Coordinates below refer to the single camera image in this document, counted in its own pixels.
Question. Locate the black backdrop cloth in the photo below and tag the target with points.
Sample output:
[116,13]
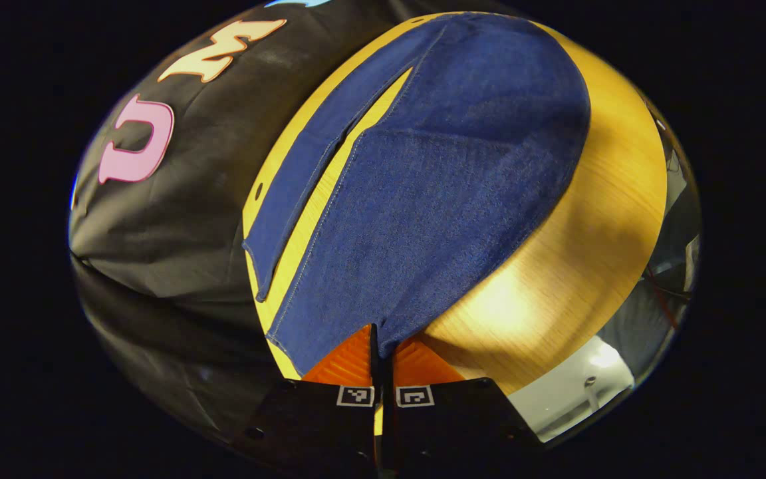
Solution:
[177,239]

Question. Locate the white table frame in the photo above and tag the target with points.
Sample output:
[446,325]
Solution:
[569,386]

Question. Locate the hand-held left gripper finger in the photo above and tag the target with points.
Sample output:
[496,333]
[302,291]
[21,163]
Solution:
[387,372]
[375,369]

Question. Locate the blue jeans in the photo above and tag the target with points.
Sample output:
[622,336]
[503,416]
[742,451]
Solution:
[449,186]

